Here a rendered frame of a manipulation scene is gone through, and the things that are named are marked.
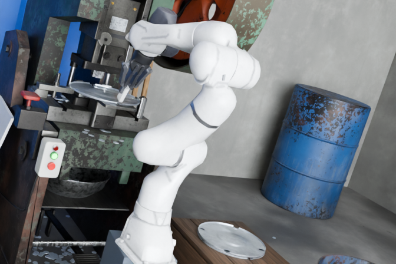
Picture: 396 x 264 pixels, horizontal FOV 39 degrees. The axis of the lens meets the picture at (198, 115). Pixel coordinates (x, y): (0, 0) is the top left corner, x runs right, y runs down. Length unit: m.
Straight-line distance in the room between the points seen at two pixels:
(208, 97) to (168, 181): 0.33
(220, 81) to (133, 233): 0.55
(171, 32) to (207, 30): 0.14
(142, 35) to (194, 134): 0.41
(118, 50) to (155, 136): 0.71
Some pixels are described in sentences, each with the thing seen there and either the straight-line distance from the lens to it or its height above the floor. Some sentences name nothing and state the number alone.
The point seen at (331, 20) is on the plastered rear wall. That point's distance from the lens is 4.71.
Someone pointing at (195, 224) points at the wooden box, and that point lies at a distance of 2.40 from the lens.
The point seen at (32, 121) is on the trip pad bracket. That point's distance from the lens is 2.08.
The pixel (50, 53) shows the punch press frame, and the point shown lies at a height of 0.85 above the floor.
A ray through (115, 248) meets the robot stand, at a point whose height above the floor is 0.43.
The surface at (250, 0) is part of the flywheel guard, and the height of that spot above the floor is 1.30.
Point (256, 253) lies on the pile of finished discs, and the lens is 2.29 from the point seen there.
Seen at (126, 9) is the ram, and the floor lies 1.13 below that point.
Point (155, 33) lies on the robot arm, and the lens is 1.78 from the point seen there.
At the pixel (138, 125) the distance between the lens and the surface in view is 2.37.
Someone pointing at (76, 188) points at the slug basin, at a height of 0.37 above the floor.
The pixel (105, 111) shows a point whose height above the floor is 0.72.
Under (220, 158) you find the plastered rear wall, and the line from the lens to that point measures 4.38.
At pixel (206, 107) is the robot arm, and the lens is 1.54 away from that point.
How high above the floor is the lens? 1.22
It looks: 11 degrees down
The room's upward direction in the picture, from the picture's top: 17 degrees clockwise
